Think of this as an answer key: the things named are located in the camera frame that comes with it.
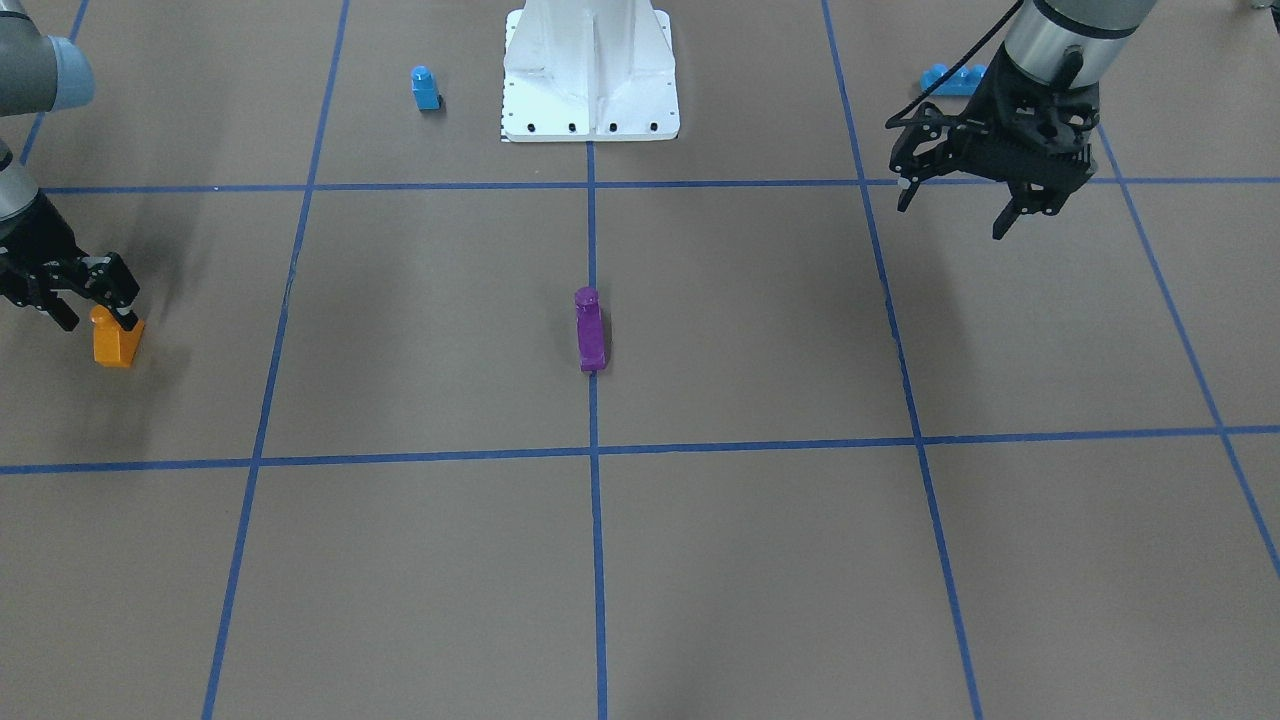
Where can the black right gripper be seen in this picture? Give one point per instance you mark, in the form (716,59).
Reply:
(33,243)

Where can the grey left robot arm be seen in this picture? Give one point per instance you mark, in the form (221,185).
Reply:
(1035,32)

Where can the small blue block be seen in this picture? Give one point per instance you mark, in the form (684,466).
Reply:
(424,89)

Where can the flat blue block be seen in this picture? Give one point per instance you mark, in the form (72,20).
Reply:
(962,83)

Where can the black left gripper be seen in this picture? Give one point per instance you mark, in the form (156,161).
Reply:
(985,118)

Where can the purple trapezoid block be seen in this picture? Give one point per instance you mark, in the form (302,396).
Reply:
(590,330)

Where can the brown paper table mat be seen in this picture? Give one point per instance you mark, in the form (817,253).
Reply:
(843,463)

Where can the white metal base plate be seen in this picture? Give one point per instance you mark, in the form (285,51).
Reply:
(589,71)

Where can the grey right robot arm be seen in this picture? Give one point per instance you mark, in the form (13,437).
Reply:
(39,73)

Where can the orange trapezoid block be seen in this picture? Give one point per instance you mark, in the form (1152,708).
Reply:
(114,346)

